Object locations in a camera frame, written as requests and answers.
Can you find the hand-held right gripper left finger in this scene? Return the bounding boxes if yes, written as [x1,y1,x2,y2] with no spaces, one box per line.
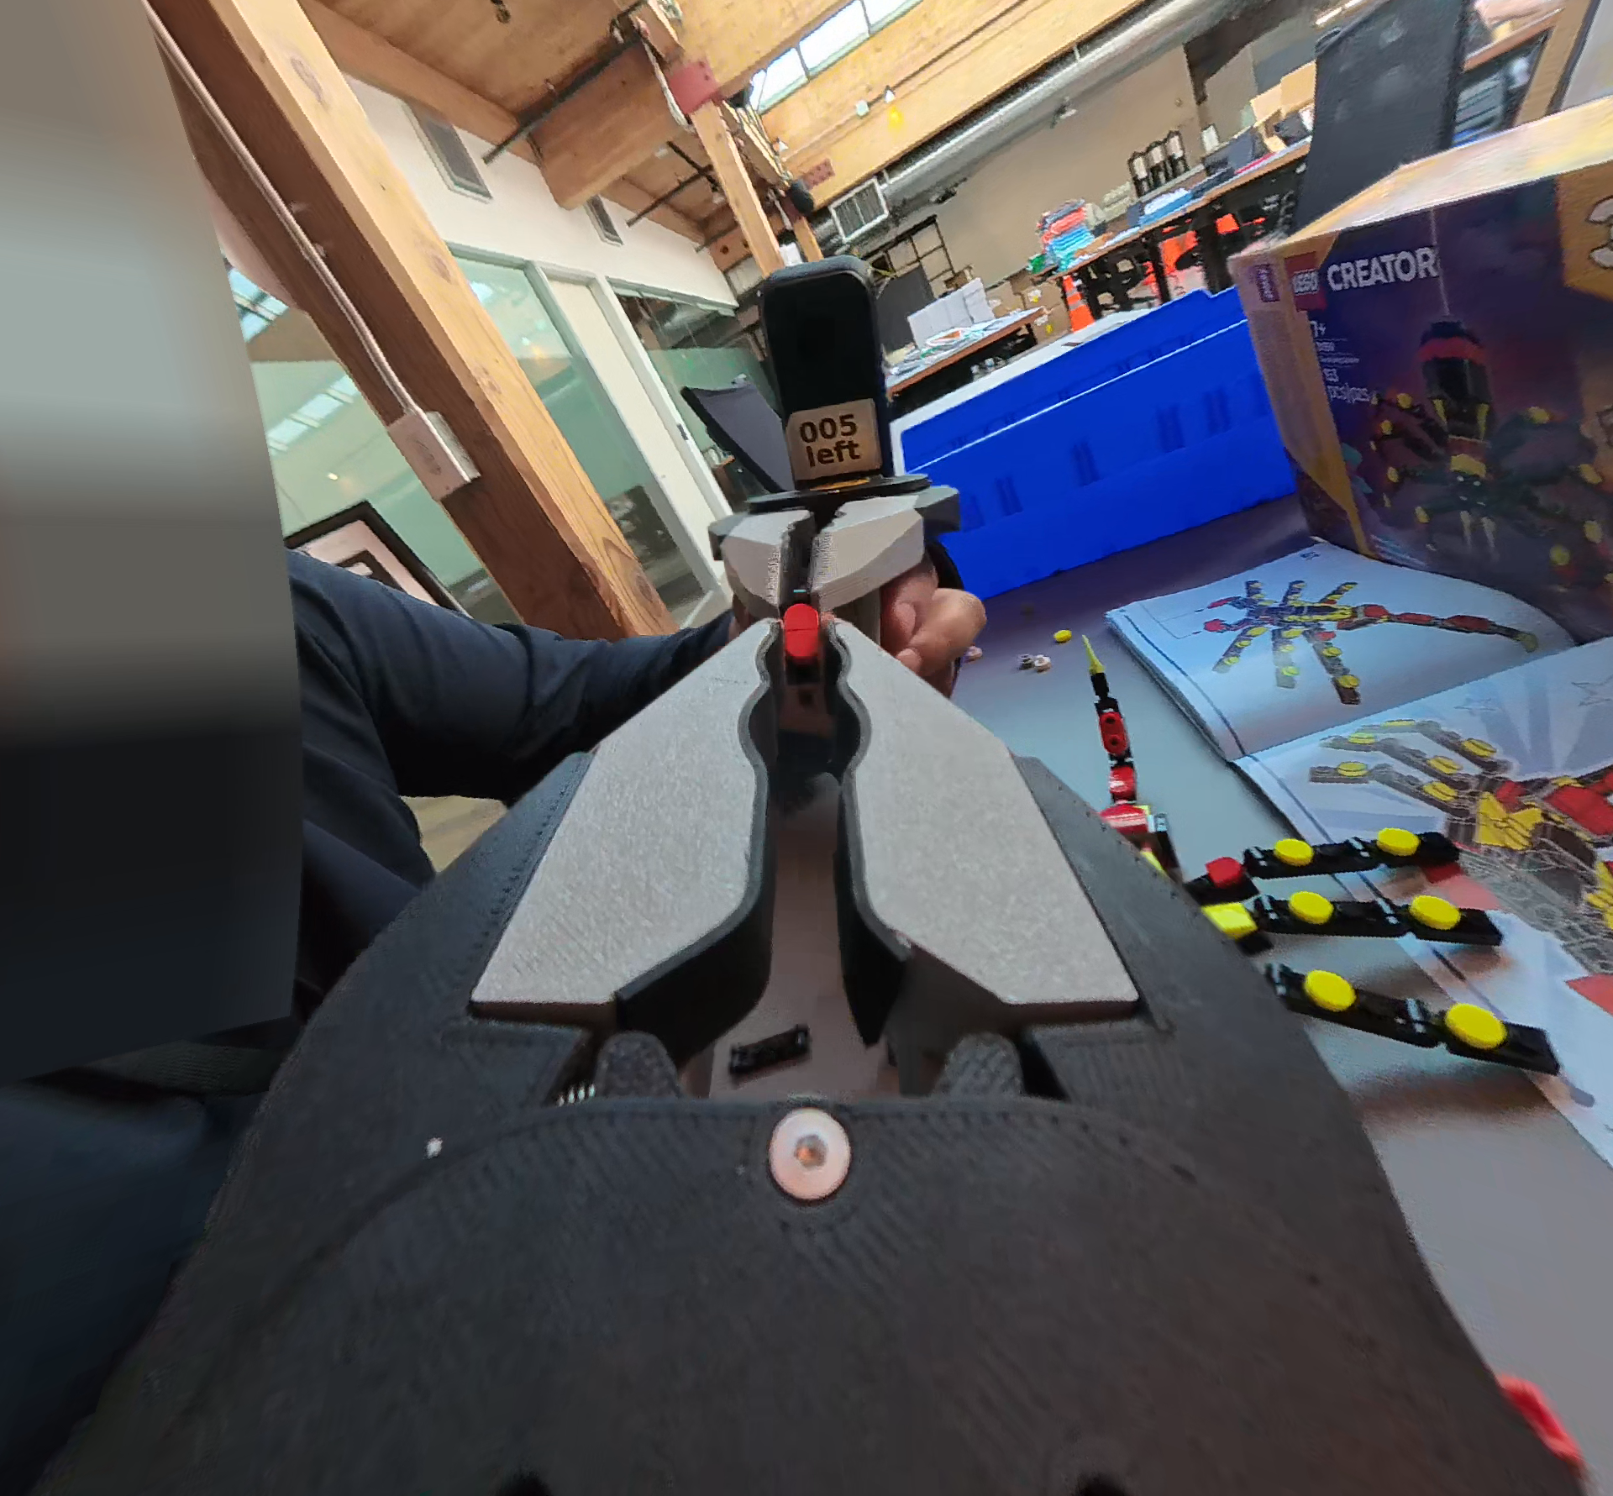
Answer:
[470,620,790,1067]

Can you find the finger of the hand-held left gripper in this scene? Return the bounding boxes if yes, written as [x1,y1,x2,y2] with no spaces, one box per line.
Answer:
[706,508,815,623]
[810,507,933,643]

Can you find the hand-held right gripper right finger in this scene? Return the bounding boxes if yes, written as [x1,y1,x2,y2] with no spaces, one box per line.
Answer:
[815,620,1142,1053]

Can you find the person's left forearm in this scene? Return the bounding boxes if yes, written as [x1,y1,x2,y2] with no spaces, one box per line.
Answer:
[285,547,745,810]

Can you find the lego instruction booklet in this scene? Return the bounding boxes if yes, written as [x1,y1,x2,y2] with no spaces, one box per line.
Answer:
[1106,534,1613,1149]

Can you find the black yellow lego scorpion model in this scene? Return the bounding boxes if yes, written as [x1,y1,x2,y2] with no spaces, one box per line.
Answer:
[1083,629,1560,1081]

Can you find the lego set box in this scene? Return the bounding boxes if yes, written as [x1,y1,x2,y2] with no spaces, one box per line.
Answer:
[1228,95,1613,643]

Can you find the red square lego brick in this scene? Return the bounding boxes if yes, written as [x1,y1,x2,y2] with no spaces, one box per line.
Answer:
[1502,1378,1592,1478]

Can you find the person's left hand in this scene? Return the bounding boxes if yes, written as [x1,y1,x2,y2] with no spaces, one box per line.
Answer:
[878,582,986,696]

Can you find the blue plastic bin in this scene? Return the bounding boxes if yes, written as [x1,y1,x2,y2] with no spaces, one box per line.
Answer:
[894,292,1295,604]

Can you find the framed picture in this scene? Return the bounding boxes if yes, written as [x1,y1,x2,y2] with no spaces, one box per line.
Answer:
[285,499,462,610]

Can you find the long workbench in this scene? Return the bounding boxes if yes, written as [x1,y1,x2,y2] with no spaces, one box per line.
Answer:
[1055,140,1309,320]

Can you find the black mesh office chair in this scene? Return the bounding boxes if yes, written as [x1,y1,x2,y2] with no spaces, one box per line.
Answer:
[1290,0,1478,232]

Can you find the wooden post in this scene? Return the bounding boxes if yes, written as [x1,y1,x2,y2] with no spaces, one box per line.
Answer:
[102,0,682,643]

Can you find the metal air duct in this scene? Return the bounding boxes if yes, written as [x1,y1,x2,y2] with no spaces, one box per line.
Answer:
[878,0,1336,205]

